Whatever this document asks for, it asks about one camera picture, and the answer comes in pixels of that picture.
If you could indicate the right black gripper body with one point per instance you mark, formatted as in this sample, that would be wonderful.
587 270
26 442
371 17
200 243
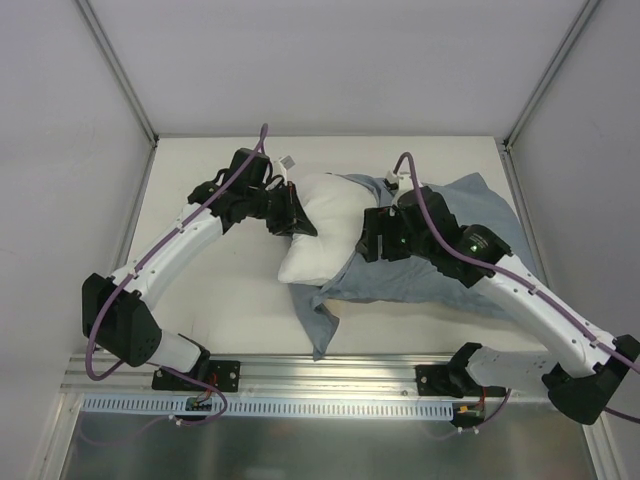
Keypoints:
375 233

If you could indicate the grey-blue pillowcase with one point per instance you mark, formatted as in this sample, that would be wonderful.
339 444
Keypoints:
411 280

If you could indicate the white pillow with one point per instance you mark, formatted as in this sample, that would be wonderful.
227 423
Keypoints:
335 205

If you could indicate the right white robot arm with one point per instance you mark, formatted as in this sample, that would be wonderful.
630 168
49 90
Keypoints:
582 366

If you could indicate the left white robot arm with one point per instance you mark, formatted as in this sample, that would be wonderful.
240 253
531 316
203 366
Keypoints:
117 310

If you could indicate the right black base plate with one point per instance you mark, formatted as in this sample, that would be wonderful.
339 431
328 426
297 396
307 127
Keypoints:
439 380

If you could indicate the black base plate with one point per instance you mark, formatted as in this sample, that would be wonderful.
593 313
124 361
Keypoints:
222 374
439 380

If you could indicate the aluminium mounting rail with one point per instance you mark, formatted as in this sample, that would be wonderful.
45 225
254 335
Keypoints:
384 377

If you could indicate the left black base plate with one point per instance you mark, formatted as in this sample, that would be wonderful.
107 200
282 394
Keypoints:
222 374

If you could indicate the white slotted cable duct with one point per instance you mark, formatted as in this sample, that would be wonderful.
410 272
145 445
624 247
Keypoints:
186 406

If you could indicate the left aluminium frame post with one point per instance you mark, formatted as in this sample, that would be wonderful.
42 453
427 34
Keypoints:
106 49

